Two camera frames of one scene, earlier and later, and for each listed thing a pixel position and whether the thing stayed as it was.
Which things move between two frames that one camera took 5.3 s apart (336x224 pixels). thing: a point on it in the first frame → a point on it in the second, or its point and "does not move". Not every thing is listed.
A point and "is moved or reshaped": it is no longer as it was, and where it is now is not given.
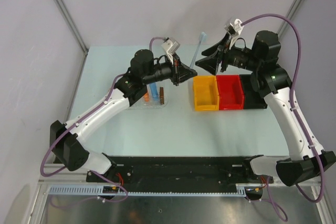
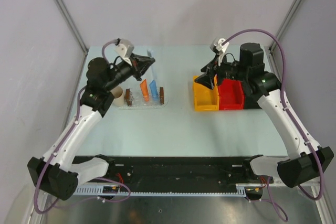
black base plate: (153, 170) does not move
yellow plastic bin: (206, 94) does not move
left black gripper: (183, 74) → (137, 70)
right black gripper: (223, 54) → (207, 78)
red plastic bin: (230, 92) does not move
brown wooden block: (161, 95) does not move
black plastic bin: (252, 99) does not move
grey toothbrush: (202, 38) is moved or reshaped
